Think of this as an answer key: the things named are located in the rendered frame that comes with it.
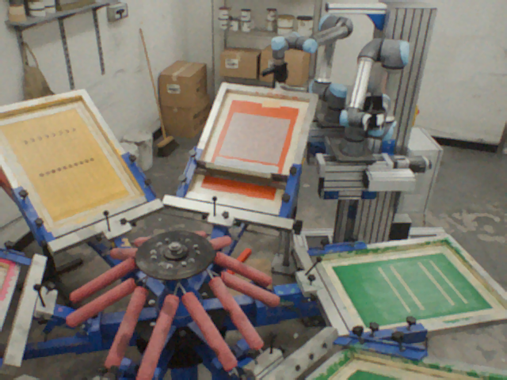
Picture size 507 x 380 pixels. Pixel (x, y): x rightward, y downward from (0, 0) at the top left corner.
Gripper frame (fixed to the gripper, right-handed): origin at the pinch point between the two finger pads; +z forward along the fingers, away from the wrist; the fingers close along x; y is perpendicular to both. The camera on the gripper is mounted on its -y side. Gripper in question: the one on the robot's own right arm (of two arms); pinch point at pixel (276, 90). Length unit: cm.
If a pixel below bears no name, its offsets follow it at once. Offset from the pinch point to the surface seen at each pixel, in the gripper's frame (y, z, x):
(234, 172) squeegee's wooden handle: -2, -3, -77
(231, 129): -14.8, -1.1, -43.2
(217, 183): -12, 8, -78
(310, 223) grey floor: 20, 166, 32
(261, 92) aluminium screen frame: -3.9, -11.1, -18.6
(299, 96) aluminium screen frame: 19.2, -11.1, -18.6
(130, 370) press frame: -3, -11, -187
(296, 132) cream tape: 22.3, -2.1, -39.1
